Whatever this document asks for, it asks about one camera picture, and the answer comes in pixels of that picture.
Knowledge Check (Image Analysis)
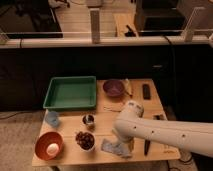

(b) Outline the blue cloth towel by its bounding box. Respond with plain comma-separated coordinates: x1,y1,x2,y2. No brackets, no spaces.
101,139,132,158

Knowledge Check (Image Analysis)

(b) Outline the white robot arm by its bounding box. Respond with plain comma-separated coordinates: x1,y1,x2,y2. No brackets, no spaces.
113,100,213,158

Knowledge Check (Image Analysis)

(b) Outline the metal fork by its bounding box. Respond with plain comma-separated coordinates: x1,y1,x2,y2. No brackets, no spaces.
103,107,121,112

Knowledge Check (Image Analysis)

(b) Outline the small dark cup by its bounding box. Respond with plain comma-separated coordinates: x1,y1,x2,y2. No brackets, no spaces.
82,114,95,129

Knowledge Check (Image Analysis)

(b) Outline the black remote block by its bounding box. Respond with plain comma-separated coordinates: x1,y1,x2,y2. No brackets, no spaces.
142,84,151,100

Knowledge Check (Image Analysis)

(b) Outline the purple bowl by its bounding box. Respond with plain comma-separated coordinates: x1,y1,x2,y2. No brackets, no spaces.
103,79,125,97

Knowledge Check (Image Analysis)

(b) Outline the white egg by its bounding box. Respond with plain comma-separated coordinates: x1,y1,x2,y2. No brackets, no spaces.
46,143,59,156

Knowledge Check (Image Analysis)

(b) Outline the green plastic tray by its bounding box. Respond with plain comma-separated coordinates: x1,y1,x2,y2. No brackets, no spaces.
43,76,97,111

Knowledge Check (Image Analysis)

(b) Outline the light blue cup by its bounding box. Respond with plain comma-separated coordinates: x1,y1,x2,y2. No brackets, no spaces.
45,111,60,127

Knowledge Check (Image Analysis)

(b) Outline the orange bowl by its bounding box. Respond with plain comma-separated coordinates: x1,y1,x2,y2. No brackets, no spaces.
35,132,63,161

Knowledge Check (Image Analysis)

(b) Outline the black box right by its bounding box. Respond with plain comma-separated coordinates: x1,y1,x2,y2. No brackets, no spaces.
134,0,185,36

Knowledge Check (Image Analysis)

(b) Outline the black monitor left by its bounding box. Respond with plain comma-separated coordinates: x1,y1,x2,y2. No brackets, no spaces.
0,0,63,39

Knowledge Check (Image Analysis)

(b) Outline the black handled knife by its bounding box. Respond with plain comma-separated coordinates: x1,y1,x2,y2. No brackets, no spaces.
144,140,151,156

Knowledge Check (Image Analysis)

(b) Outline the white post on rail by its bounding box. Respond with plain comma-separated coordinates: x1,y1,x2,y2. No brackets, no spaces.
90,8,100,44

